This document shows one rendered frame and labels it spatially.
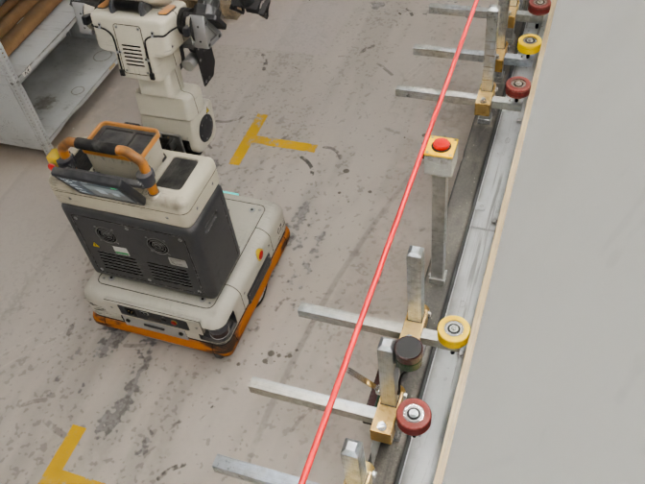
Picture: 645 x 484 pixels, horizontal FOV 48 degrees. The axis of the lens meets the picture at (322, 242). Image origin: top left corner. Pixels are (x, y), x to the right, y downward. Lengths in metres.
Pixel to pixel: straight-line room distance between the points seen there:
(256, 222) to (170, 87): 0.70
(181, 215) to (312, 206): 1.11
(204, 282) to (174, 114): 0.61
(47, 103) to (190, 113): 1.70
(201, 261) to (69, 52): 2.30
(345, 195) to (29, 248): 1.49
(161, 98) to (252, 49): 1.85
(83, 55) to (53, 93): 0.36
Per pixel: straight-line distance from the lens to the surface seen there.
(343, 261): 3.16
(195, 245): 2.51
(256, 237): 2.93
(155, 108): 2.71
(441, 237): 2.02
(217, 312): 2.74
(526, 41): 2.74
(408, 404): 1.73
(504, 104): 2.58
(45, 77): 4.46
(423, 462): 1.98
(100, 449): 2.91
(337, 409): 1.78
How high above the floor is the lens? 2.42
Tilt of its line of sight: 48 degrees down
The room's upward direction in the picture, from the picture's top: 9 degrees counter-clockwise
